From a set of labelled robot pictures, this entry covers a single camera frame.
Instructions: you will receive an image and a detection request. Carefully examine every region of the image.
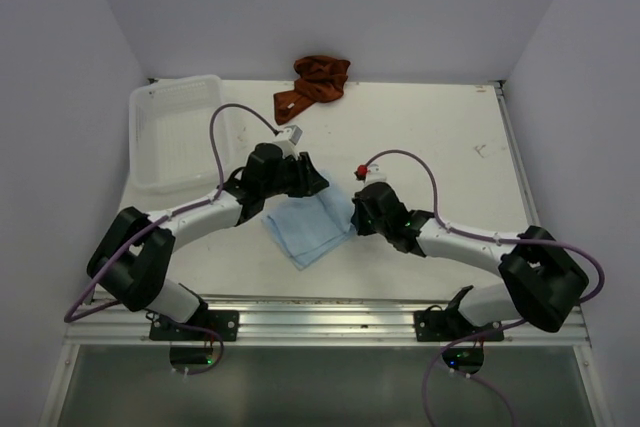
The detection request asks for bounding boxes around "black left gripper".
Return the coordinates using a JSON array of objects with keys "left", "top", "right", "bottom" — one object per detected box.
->
[{"left": 261, "top": 151, "right": 328, "bottom": 198}]

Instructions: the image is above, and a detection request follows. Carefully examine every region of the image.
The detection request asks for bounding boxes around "light blue towel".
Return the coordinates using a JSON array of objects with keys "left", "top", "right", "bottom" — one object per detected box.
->
[{"left": 262, "top": 170, "right": 355, "bottom": 271}]

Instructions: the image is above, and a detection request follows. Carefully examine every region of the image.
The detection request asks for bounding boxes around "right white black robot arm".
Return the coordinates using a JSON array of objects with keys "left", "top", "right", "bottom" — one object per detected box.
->
[{"left": 351, "top": 182, "right": 588, "bottom": 340}]

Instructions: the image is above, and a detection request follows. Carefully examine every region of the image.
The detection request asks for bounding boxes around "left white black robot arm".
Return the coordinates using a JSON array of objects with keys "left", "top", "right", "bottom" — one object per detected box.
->
[{"left": 87, "top": 143, "right": 329, "bottom": 340}]

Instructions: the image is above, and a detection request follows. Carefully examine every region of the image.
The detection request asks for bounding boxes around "white perforated plastic basket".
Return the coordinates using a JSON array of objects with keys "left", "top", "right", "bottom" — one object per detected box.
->
[{"left": 129, "top": 75, "right": 224, "bottom": 194}]

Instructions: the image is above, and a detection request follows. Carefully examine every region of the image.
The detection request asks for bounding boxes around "brown rust towel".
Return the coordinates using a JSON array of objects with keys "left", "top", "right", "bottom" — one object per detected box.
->
[{"left": 273, "top": 55, "right": 351, "bottom": 125}]

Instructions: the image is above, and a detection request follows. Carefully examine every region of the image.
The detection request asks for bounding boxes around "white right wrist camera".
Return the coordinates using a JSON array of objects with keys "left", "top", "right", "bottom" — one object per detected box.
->
[{"left": 354, "top": 163, "right": 387, "bottom": 187}]

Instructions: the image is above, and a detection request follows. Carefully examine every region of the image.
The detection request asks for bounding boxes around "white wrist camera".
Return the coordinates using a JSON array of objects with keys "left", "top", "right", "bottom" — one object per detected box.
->
[
  {"left": 354, "top": 163, "right": 387, "bottom": 187},
  {"left": 273, "top": 125, "right": 303, "bottom": 158}
]

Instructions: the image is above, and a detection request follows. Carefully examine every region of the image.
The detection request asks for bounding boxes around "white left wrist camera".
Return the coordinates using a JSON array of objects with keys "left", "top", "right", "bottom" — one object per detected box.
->
[{"left": 273, "top": 125, "right": 303, "bottom": 158}]

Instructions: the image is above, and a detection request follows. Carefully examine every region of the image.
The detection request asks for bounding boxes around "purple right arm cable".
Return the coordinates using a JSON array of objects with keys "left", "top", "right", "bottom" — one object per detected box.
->
[{"left": 364, "top": 149, "right": 605, "bottom": 427}]

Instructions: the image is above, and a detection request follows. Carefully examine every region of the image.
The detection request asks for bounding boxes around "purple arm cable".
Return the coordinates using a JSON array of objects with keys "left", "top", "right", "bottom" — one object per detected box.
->
[
  {"left": 63, "top": 103, "right": 281, "bottom": 373},
  {"left": 364, "top": 149, "right": 605, "bottom": 427}
]

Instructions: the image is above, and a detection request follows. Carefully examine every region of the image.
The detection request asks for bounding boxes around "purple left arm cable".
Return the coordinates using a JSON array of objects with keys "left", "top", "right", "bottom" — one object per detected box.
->
[{"left": 63, "top": 103, "right": 281, "bottom": 373}]

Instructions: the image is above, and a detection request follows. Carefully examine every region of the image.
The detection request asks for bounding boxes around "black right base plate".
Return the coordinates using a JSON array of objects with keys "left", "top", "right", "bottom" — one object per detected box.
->
[{"left": 413, "top": 305, "right": 504, "bottom": 342}]

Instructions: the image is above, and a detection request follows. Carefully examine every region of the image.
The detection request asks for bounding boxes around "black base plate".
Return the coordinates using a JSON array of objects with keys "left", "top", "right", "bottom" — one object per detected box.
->
[
  {"left": 413, "top": 305, "right": 504, "bottom": 342},
  {"left": 145, "top": 309, "right": 240, "bottom": 342}
]

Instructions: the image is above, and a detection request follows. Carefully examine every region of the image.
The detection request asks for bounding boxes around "aluminium front rail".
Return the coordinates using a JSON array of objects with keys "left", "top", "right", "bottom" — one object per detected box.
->
[{"left": 63, "top": 298, "right": 594, "bottom": 348}]

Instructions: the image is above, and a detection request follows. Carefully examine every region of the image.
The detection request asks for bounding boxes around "aluminium rail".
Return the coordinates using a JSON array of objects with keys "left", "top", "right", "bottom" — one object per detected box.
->
[
  {"left": 492, "top": 80, "right": 566, "bottom": 306},
  {"left": 63, "top": 298, "right": 594, "bottom": 348}
]

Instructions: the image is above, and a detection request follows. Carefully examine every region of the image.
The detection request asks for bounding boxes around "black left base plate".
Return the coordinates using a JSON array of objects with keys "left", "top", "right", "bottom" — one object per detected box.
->
[{"left": 145, "top": 309, "right": 240, "bottom": 342}]

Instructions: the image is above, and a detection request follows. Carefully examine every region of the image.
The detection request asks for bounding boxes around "aluminium right side rail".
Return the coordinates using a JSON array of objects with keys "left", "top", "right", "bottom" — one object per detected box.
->
[{"left": 492, "top": 80, "right": 566, "bottom": 306}]

